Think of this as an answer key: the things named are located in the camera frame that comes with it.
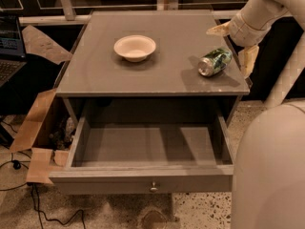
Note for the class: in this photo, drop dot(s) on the open laptop computer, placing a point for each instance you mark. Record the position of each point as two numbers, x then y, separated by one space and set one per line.
12 48

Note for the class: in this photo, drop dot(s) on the white metal railing frame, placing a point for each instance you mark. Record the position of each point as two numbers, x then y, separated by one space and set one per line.
143 4

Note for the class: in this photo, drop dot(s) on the grey wooden nightstand cabinet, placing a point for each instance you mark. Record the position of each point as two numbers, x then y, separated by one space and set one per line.
181 39

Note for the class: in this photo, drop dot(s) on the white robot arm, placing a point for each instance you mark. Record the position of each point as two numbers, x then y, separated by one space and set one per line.
269 170

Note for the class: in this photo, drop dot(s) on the white paper bowl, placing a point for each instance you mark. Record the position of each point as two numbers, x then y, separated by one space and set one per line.
134 48

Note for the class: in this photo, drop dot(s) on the open grey top drawer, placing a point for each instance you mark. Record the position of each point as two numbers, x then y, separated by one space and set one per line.
123 158

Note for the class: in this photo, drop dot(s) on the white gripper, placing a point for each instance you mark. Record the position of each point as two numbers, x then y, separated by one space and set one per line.
240 30

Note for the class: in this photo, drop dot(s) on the brown cardboard sheet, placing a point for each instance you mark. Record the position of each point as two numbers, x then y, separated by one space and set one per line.
38 43

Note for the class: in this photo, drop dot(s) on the brown cardboard box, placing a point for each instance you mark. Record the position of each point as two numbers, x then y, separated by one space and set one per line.
47 131

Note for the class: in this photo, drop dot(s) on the green soda can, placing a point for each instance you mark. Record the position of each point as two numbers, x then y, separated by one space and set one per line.
214 62

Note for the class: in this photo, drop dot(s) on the round metal drawer knob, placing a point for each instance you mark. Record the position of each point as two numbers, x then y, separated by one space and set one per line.
154 188

